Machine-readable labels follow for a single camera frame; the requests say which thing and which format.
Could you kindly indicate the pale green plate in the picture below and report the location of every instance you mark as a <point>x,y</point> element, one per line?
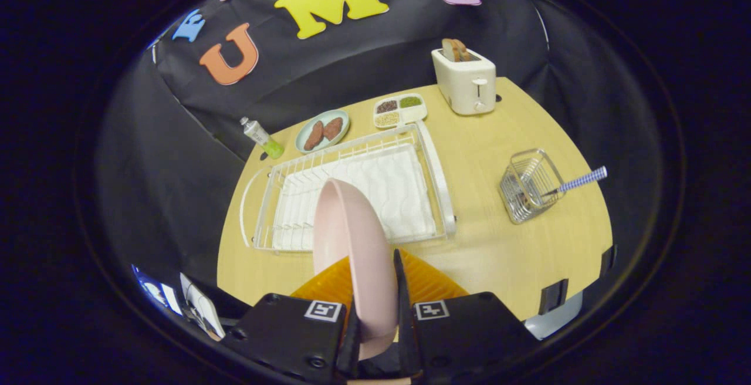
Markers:
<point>331,143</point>

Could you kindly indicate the pink plate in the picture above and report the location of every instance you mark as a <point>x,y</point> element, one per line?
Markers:
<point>352,244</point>

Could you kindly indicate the brown toast slice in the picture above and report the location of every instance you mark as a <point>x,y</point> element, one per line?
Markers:
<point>456,49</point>

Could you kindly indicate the brown meat patty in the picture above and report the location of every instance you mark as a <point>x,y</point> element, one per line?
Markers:
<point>314,135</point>
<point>333,128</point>

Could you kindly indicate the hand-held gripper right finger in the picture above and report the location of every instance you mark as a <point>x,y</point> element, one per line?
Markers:
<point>405,314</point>

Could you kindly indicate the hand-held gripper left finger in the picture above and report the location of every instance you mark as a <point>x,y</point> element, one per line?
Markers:
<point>350,350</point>

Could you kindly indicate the white divided snack tray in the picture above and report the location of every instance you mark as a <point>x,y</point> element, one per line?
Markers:
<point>413,115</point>

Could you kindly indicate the white dish rack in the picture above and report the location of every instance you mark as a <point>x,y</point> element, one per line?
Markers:
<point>381,185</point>

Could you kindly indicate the white toaster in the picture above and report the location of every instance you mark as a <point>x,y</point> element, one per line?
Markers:
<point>463,85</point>

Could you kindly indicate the green liquid bottle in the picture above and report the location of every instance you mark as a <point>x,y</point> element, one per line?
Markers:
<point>258,135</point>

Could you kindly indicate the black table clamp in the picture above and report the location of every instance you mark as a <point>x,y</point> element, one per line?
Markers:
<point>553,297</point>
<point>607,260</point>

